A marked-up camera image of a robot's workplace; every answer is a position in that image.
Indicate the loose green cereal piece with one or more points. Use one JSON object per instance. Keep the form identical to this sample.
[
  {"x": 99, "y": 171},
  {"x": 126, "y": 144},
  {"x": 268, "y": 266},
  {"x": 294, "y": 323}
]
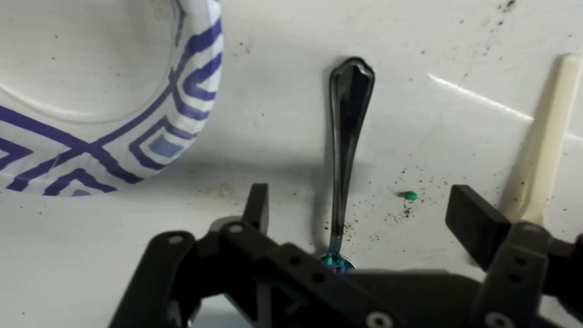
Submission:
[{"x": 409, "y": 195}]

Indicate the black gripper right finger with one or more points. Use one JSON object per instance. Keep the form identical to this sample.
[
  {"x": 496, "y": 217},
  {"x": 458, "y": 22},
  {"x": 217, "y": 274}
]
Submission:
[{"x": 516, "y": 261}]

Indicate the cream flat stick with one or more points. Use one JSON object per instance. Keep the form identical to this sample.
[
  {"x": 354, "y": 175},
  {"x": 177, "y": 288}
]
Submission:
[{"x": 549, "y": 139}]

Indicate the silver spoon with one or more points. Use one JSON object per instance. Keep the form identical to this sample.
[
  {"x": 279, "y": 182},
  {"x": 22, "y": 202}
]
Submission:
[{"x": 348, "y": 120}]

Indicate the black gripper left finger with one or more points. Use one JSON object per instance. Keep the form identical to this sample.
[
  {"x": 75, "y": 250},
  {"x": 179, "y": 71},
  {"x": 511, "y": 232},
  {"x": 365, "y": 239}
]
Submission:
[{"x": 164, "y": 274}]

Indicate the blue patterned paper plate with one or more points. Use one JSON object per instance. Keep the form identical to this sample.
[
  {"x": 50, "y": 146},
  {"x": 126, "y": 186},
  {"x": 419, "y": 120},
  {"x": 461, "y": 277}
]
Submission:
[{"x": 183, "y": 91}]

